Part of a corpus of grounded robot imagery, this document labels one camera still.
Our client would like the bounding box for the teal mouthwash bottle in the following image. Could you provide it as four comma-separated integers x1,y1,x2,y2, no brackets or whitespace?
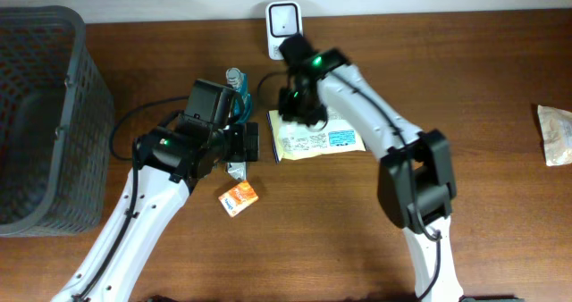
225,68,252,123

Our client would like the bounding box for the yellow snack bag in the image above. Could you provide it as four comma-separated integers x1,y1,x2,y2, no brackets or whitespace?
267,109,366,163

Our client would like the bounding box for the silver triangular snack packet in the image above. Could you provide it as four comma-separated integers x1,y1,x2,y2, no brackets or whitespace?
226,162,248,182

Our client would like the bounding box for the orange white small box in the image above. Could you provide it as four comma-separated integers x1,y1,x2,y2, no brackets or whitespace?
218,180,258,217

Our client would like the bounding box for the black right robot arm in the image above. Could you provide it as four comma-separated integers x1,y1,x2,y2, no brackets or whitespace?
278,34,464,301

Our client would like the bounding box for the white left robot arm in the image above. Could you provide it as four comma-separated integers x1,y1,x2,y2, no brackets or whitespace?
54,80,259,301

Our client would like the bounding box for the white barcode scanner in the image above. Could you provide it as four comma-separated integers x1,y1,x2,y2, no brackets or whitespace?
265,1,303,61

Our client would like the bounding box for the grey plastic lattice basket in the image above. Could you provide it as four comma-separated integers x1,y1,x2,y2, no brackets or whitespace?
1,6,115,238

